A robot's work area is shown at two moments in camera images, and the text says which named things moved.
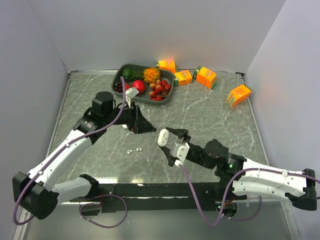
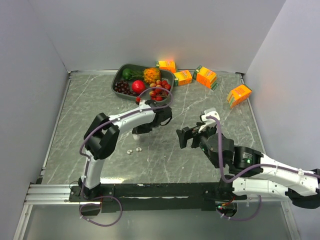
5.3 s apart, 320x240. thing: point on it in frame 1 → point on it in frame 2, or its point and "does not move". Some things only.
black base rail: [158, 197] does not move
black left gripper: [136, 122] → [138, 130]
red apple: [140, 85] does not move
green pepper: [127, 73] does not move
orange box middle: [184, 77] does not move
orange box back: [168, 65] does not move
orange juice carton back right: [206, 76] does not move
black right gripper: [180, 133] → [186, 133]
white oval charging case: [163, 137] → [136, 137]
